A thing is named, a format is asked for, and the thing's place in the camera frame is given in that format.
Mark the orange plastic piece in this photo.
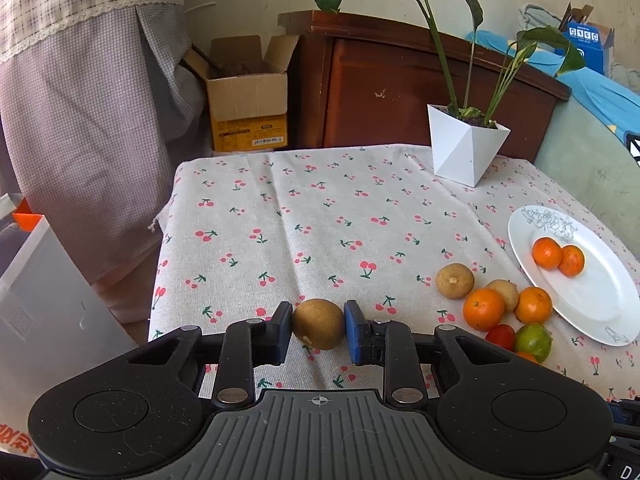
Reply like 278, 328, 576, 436
12, 197, 45, 233

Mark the lavender gingham cloth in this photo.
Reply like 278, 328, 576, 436
0, 2, 216, 323

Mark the pale green mattress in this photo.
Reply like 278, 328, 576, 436
535, 100, 640, 233

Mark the white plastic bin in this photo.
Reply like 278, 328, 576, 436
0, 192, 138, 453

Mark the blue blanket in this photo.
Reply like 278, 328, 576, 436
465, 30, 640, 146

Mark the cherry print tablecloth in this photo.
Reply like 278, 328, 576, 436
147, 144, 640, 403

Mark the pale crumpled cloth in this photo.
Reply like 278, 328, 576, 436
517, 4, 566, 36

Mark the green plant in white pot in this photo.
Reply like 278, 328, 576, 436
312, 0, 587, 188

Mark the brown round longan fruit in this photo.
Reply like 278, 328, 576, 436
435, 263, 475, 300
292, 298, 346, 351
485, 280, 520, 313

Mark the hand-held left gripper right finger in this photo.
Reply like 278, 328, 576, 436
344, 300, 511, 408

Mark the white plate with line drawing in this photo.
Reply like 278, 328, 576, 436
507, 205, 640, 347

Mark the dark red wooden cabinet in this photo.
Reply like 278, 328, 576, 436
277, 10, 572, 163

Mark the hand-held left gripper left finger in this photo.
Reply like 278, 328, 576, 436
127, 301, 294, 408

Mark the red cherry tomato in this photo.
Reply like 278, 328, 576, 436
486, 324, 516, 352

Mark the green round fruit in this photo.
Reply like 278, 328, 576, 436
514, 323, 553, 364

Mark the blue cardboard box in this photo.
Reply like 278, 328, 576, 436
559, 2, 616, 78

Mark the open cardboard box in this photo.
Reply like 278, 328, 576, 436
181, 35, 301, 153

